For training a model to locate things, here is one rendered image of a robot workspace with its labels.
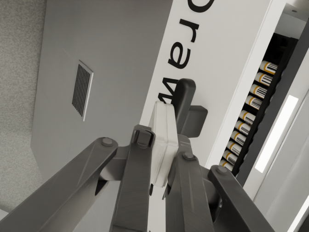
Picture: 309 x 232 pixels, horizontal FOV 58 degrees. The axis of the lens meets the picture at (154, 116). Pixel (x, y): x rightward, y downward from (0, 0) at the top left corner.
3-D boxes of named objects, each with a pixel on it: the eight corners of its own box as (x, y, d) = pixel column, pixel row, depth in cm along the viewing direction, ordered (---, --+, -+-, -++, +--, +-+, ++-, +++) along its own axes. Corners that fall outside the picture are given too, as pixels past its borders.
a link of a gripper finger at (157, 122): (152, 186, 17) (140, 183, 16) (155, 135, 23) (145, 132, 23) (166, 142, 15) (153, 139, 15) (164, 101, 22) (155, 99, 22)
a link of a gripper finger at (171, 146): (166, 142, 15) (179, 146, 15) (164, 101, 22) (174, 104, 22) (152, 186, 17) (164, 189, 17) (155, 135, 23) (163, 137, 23)
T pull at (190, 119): (152, 156, 24) (161, 165, 23) (177, 75, 22) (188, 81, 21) (183, 153, 26) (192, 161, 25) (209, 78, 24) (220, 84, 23)
